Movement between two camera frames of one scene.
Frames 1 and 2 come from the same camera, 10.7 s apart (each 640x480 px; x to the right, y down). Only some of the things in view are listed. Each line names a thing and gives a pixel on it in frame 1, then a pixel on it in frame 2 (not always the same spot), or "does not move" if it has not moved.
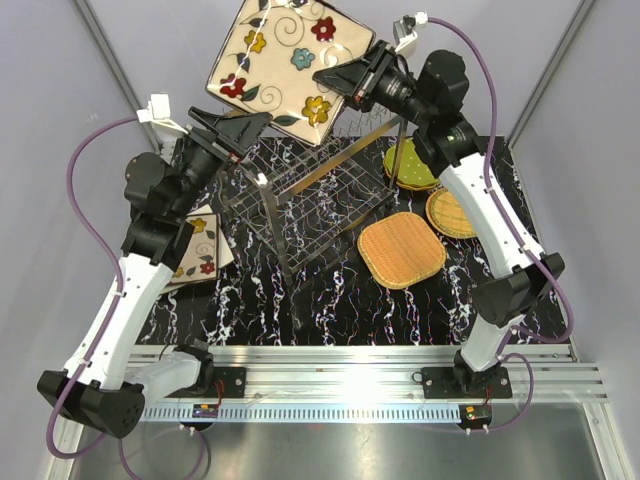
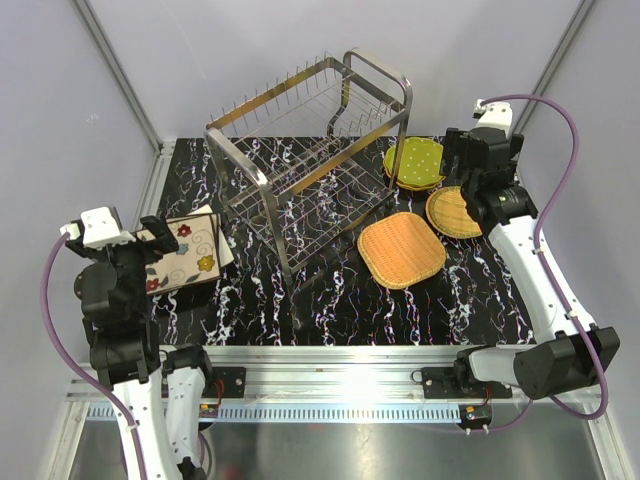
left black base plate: [234, 385] does not move
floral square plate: [269, 59] → [196, 260]
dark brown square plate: [200, 257] does not move
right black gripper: [359, 78] → [456, 142]
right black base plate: [442, 383] does not move
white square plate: [224, 253] does not move
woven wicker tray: [400, 249] does not move
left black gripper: [241, 131] → [157, 227]
